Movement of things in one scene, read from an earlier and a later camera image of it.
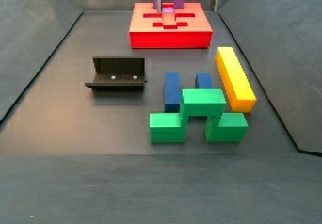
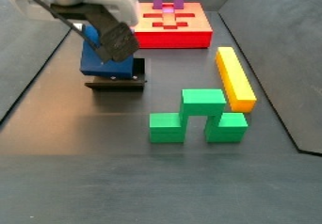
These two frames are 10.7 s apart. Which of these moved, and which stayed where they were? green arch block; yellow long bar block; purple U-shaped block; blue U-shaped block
Moved: blue U-shaped block
Stayed: yellow long bar block; purple U-shaped block; green arch block
